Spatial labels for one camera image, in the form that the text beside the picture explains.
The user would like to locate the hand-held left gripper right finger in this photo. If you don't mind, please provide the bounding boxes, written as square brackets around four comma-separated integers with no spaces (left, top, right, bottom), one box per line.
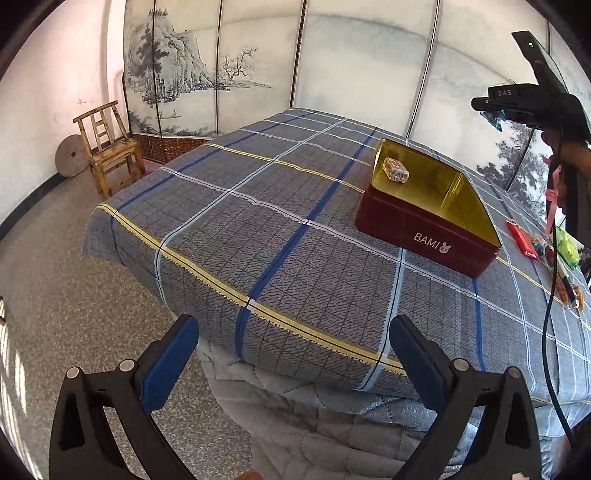
[389,315,542,480]

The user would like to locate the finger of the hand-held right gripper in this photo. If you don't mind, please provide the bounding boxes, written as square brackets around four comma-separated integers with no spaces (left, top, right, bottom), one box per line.
[472,96,539,133]
[488,84,539,100]

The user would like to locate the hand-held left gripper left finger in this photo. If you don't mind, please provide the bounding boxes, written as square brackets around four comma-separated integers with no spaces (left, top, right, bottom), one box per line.
[48,314,200,480]

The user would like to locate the red tin box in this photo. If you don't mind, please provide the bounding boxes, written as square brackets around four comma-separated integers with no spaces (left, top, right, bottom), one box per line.
[355,137,503,278]

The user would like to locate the green snack packet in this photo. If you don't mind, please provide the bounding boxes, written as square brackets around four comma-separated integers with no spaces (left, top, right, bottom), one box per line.
[554,225,581,269]

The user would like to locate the orange snack packet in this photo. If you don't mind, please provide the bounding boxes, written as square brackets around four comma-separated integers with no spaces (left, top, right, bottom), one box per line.
[554,272,584,309]

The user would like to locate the person's right hand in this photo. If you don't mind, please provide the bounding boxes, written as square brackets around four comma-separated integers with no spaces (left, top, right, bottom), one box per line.
[542,130,591,162]

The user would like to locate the small patterned snack packet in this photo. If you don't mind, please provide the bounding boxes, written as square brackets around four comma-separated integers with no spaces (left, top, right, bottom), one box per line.
[383,157,411,184]

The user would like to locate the grey quilted blanket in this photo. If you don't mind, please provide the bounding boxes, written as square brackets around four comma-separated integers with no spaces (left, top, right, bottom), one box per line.
[198,344,575,480]

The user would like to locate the dark red snack packet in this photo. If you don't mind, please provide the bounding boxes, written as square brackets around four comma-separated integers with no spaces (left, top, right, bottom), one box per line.
[531,234,556,265]

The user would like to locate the grey plaid bed sheet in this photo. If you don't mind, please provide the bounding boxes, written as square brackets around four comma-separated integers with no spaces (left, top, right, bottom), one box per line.
[83,107,591,432]

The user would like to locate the landscape painted folding screen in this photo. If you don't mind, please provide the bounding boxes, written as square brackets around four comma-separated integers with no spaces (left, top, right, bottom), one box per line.
[121,0,591,220]

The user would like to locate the bamboo chair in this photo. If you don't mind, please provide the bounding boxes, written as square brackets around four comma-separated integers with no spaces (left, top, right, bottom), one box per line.
[73,100,147,200]

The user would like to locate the round millstone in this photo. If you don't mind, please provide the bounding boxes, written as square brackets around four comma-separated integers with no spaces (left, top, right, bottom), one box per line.
[55,134,89,177]

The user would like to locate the black cable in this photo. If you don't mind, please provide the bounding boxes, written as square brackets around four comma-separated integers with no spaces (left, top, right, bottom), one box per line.
[541,134,580,446]

